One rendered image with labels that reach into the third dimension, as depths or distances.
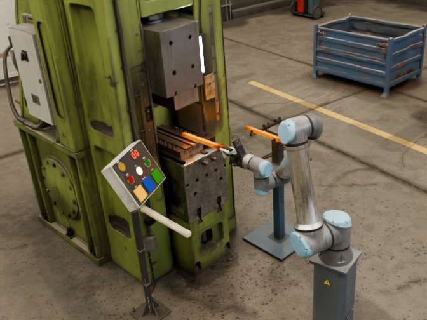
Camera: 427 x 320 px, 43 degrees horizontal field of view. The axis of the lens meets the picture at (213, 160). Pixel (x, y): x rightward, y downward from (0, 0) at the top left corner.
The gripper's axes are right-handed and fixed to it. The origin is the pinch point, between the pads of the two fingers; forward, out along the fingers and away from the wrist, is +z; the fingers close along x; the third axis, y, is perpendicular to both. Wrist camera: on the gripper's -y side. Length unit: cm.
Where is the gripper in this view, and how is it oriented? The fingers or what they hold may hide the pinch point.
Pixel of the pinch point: (222, 147)
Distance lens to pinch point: 330.4
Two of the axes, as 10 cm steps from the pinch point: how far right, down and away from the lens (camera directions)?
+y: 0.5, 8.8, 4.8
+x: 7.2, -3.6, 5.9
